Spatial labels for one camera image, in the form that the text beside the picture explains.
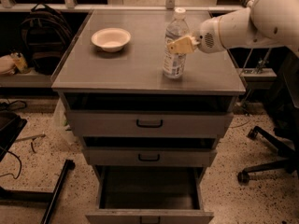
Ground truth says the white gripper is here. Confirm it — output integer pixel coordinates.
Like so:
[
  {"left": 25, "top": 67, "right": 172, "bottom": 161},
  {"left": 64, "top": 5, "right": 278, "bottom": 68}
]
[{"left": 167, "top": 18, "right": 224, "bottom": 54}]

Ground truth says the clear plastic bottle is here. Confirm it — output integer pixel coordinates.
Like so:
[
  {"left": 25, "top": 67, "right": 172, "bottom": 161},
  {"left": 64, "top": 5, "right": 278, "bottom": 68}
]
[{"left": 163, "top": 7, "right": 189, "bottom": 79}]

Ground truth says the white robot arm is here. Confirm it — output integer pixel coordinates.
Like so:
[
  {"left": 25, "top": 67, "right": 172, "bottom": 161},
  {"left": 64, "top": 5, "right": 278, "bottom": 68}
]
[{"left": 167, "top": 0, "right": 299, "bottom": 57}]

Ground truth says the grey drawer cabinet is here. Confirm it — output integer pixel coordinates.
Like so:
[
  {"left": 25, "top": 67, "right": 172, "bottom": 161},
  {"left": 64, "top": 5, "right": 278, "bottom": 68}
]
[{"left": 50, "top": 9, "right": 247, "bottom": 224}]

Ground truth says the grey top drawer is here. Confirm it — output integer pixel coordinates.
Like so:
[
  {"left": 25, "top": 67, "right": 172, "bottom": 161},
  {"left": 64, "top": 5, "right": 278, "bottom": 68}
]
[{"left": 65, "top": 93, "right": 233, "bottom": 138}]

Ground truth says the grey drawer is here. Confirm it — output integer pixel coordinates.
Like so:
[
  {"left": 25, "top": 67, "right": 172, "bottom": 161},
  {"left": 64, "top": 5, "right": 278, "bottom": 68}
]
[
  {"left": 86, "top": 167, "right": 213, "bottom": 224},
  {"left": 83, "top": 137, "right": 217, "bottom": 167},
  {"left": 65, "top": 93, "right": 233, "bottom": 138}
]

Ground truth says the grey middle drawer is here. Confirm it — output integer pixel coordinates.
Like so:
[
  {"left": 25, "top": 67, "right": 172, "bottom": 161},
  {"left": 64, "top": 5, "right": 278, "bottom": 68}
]
[{"left": 83, "top": 137, "right": 217, "bottom": 167}]

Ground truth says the grey bottom drawer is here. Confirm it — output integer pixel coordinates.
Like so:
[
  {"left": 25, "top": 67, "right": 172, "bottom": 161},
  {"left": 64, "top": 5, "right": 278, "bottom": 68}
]
[{"left": 86, "top": 167, "right": 213, "bottom": 224}]

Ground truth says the small yellow bottle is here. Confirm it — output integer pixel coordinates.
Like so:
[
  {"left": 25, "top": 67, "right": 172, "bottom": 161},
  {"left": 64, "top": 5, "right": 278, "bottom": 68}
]
[{"left": 10, "top": 51, "right": 30, "bottom": 74}]

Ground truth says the white paper bowl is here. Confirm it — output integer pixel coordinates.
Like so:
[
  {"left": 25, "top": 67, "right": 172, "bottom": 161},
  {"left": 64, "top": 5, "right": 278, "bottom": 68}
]
[{"left": 91, "top": 28, "right": 131, "bottom": 52}]

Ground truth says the metal clamp rod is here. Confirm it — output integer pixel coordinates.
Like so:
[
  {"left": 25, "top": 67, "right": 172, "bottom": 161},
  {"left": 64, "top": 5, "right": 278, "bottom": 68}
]
[{"left": 253, "top": 49, "right": 272, "bottom": 74}]

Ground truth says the dark backpack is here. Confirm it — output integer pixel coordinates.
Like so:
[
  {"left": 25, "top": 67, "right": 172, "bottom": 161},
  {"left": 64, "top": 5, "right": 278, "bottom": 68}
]
[{"left": 21, "top": 3, "right": 73, "bottom": 75}]

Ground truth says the black office chair base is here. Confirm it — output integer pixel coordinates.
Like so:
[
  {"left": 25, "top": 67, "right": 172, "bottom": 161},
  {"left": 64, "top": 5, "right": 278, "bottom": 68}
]
[{"left": 237, "top": 125, "right": 299, "bottom": 185}]

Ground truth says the white round object on shelf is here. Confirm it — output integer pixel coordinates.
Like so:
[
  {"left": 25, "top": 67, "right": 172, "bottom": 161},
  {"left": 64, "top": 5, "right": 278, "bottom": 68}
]
[{"left": 0, "top": 55, "right": 16, "bottom": 75}]

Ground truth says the black cable on floor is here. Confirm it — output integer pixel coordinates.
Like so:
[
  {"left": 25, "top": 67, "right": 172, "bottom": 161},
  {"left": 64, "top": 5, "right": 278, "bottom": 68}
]
[{"left": 0, "top": 145, "right": 23, "bottom": 180}]

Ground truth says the black table leg frame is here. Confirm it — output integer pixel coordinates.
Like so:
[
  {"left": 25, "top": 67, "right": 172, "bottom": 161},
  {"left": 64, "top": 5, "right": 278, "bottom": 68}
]
[{"left": 0, "top": 160, "right": 75, "bottom": 224}]

